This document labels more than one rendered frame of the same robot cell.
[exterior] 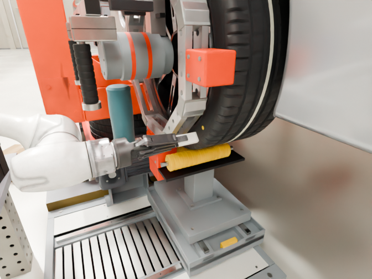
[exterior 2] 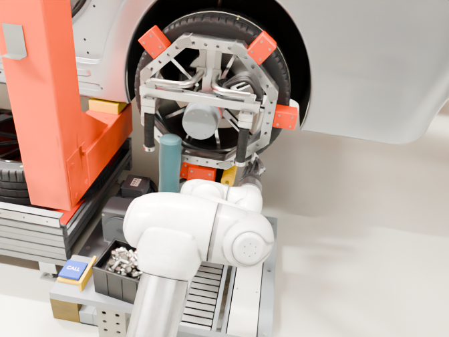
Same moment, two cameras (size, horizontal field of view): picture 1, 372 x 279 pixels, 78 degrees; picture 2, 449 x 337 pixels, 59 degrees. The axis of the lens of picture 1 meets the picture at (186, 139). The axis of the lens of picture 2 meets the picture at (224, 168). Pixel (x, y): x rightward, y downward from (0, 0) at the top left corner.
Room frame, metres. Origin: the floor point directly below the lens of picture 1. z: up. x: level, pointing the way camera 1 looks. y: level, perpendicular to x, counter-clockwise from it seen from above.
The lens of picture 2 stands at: (-0.04, 1.32, 1.51)
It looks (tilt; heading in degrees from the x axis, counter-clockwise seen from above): 33 degrees down; 301
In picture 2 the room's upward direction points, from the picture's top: 7 degrees clockwise
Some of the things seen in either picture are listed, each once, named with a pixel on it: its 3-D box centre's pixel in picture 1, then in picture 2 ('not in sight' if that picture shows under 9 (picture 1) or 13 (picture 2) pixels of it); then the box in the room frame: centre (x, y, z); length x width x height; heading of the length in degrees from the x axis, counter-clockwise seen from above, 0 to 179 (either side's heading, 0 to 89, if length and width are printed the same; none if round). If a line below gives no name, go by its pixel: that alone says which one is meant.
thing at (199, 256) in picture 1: (199, 212); not in sight; (0.87, -0.06, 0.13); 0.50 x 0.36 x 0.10; 26
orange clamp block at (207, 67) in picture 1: (208, 66); (284, 117); (0.53, -0.05, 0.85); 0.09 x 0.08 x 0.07; 26
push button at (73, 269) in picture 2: not in sight; (73, 271); (0.81, 0.79, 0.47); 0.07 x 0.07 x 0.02; 26
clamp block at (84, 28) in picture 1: (93, 28); (246, 116); (0.56, 0.20, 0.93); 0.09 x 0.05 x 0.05; 116
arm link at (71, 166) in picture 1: (52, 164); (243, 206); (0.47, 0.31, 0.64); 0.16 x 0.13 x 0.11; 116
